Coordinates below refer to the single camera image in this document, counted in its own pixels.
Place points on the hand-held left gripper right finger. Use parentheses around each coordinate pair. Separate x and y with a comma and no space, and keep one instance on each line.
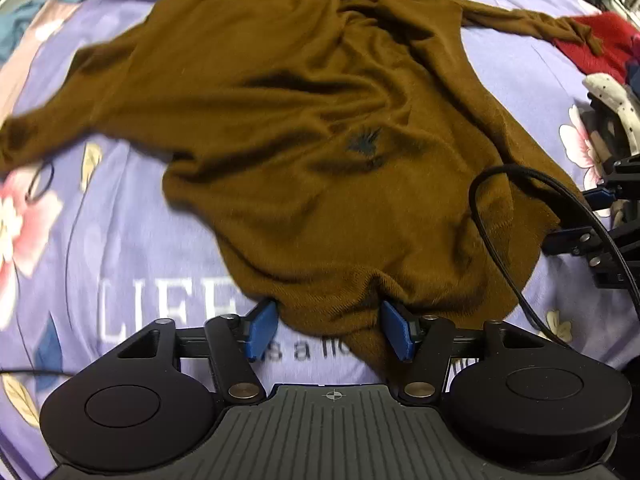
(397,335)

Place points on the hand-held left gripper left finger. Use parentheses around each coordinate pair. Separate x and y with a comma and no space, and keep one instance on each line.
(262,330)

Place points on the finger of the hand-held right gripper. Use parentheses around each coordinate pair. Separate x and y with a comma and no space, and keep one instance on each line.
(597,194)
(565,240)

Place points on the brown knit sweater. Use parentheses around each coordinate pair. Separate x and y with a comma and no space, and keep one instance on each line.
(300,110)

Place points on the white polka dot cloth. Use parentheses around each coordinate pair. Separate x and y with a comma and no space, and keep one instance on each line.
(615,95)

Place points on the red knit cloth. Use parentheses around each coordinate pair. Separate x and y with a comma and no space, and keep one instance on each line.
(610,35)

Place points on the purple floral bedsheet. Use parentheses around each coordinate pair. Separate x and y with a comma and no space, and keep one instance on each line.
(100,260)

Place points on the teal blanket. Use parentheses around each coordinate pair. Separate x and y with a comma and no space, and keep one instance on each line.
(12,30)

